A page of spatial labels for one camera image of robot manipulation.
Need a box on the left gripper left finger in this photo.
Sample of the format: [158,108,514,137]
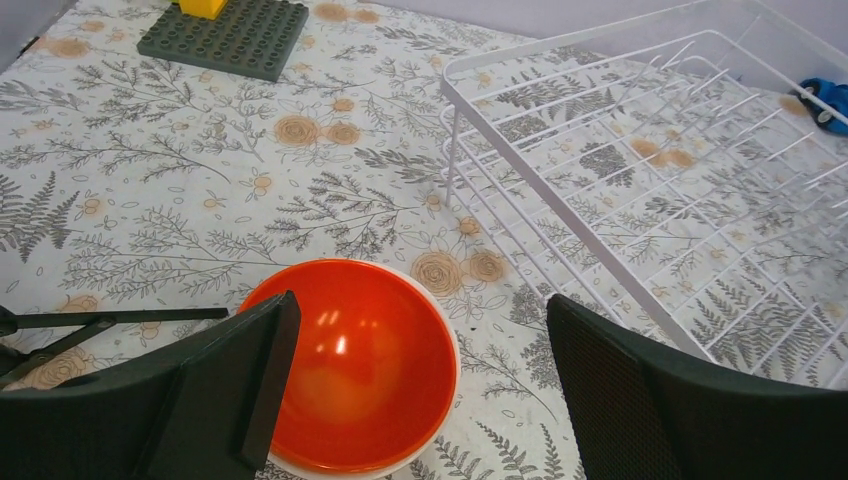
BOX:
[1,293,301,479]

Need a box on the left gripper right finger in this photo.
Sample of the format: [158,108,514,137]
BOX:
[546,294,847,479]

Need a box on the orange bowl front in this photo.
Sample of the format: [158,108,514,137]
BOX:
[238,259,458,475]

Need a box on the white pink bowl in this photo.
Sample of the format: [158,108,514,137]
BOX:
[264,259,463,480]

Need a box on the floral tablecloth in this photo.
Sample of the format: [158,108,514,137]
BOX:
[0,0,848,480]

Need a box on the dark grey baseplate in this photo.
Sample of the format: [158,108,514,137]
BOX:
[137,1,310,83]

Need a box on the blue toy block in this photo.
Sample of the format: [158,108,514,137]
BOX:
[796,78,847,137]

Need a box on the yellow toy block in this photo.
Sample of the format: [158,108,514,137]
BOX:
[177,0,228,20]

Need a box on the white wire dish rack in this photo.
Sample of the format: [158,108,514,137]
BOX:
[441,1,847,390]

